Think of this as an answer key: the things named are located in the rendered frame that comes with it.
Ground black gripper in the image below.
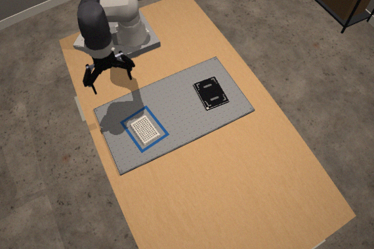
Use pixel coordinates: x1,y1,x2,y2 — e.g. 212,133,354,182
83,50,135,94

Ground grey flat rectangular mat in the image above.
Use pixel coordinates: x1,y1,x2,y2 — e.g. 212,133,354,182
93,56,255,176

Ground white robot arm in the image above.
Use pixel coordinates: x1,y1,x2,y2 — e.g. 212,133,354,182
73,0,149,59

